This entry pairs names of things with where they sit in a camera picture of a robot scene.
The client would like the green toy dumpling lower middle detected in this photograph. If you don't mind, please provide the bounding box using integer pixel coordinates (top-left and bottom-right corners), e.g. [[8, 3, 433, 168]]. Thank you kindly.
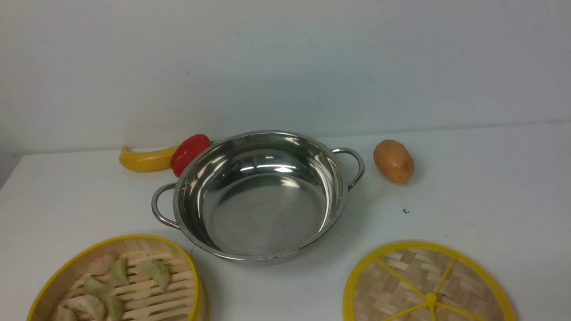
[[103, 294, 123, 321]]

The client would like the cream toy dumpling far left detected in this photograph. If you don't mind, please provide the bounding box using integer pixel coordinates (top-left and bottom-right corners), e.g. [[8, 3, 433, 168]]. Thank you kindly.
[[54, 304, 77, 321]]

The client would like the green toy dumpling upper middle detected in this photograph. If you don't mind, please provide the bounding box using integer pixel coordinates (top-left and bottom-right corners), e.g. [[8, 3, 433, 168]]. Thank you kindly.
[[109, 257, 130, 287]]

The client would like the red toy bell pepper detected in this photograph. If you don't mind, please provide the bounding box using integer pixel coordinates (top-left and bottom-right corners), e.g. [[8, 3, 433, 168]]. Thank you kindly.
[[170, 134, 212, 177]]

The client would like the yellow-rimmed bamboo steamer basket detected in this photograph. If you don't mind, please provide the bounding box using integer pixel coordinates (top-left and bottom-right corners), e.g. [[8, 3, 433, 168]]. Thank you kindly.
[[27, 234, 210, 321]]

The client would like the yellow toy banana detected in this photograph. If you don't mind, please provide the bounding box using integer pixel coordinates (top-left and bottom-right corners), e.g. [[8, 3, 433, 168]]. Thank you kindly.
[[119, 146, 178, 173]]

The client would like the yellow-rimmed woven bamboo lid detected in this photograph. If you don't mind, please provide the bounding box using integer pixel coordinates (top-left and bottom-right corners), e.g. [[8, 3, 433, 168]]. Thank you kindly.
[[343, 240, 517, 321]]

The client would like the stainless steel two-handled pot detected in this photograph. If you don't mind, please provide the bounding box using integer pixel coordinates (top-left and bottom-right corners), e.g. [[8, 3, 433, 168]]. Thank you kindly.
[[151, 130, 365, 262]]

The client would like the green toy dumpling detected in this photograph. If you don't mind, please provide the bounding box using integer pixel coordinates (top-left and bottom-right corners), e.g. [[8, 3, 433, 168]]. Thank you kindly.
[[135, 259, 170, 292], [103, 294, 123, 321], [83, 276, 114, 298], [109, 257, 130, 287]]

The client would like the pink toy dumpling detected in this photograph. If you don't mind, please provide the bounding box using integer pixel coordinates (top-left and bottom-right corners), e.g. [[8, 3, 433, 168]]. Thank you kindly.
[[87, 253, 118, 276]]

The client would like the green toy dumpling left middle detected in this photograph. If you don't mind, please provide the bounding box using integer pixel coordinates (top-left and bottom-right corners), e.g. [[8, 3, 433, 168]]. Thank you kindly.
[[83, 276, 114, 298]]

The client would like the green toy dumpling right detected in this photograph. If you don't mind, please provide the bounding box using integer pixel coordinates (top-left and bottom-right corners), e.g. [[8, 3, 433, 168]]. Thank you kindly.
[[135, 259, 170, 292]]

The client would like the brown toy potato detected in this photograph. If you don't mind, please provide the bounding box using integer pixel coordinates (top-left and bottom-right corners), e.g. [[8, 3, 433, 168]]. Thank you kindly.
[[373, 140, 415, 185]]

